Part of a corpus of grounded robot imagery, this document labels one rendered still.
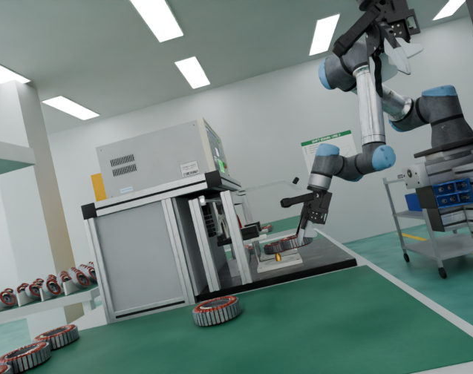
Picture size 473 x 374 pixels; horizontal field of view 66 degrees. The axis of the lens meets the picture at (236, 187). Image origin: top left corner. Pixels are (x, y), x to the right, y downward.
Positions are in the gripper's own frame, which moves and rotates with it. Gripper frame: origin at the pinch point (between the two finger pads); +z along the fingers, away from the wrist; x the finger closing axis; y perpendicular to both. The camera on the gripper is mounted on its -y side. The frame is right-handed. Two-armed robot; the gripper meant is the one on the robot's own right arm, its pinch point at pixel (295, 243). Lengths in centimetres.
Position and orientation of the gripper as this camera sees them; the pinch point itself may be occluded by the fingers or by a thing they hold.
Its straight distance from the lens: 129.0
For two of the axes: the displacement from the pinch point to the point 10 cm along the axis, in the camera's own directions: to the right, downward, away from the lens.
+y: 9.6, 2.6, -1.1
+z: -2.7, 9.6, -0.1
